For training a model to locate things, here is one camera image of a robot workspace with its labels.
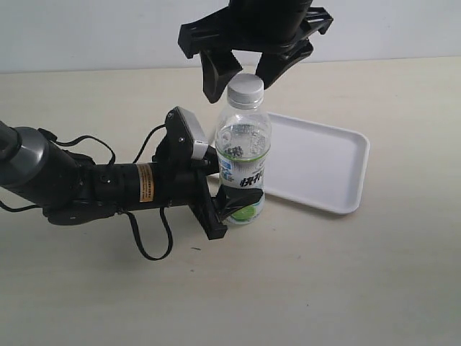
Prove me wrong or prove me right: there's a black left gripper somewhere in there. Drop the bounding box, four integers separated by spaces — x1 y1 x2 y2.
152 111 264 240

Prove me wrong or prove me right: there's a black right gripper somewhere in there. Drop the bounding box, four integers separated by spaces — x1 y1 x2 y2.
178 7 333 104

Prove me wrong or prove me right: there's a white bottle cap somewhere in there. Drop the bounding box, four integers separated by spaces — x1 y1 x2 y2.
227 74 264 109

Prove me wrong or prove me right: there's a clear plastic lime drink bottle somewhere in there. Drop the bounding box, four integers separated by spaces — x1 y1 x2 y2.
213 97 272 226

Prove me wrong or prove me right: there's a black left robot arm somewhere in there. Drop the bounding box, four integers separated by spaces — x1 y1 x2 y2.
1 107 263 239

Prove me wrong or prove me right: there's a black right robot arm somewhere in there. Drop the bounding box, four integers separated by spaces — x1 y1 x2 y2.
178 0 334 104

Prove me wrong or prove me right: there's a white rectangular plastic tray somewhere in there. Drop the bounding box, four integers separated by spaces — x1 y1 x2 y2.
264 113 370 215

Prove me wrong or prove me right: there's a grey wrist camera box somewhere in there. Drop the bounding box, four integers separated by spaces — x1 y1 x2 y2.
175 107 209 160

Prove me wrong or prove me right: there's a black camera cable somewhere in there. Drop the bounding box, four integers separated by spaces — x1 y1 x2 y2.
0 124 171 260

